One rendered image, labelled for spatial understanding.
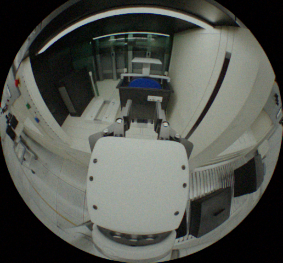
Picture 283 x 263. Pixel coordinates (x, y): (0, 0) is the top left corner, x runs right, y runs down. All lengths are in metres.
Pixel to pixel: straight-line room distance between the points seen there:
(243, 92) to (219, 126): 0.08
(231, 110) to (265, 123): 1.46
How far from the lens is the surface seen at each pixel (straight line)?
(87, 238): 0.77
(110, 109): 0.61
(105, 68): 1.16
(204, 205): 0.57
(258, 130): 1.65
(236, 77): 0.18
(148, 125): 0.51
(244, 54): 0.19
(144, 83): 0.46
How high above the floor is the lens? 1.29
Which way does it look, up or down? 49 degrees down
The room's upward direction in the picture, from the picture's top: 4 degrees clockwise
